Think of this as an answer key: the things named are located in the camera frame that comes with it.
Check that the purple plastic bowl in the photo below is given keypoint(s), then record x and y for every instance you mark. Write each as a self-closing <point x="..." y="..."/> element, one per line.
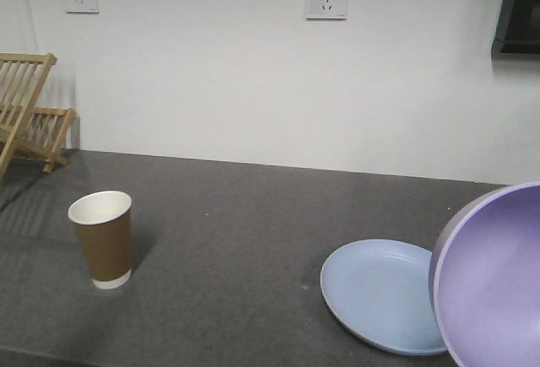
<point x="484" y="279"/>

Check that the light blue plastic plate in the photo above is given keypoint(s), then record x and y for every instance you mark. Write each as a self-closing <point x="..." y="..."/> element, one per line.
<point x="378" y="290"/>

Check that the brown paper cup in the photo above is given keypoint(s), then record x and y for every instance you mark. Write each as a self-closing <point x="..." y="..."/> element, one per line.
<point x="103" y="223"/>

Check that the wooden dish rack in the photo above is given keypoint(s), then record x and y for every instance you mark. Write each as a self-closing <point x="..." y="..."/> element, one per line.
<point x="28" y="131"/>

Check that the black range hood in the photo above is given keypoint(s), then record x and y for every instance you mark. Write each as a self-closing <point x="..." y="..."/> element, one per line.
<point x="517" y="30"/>

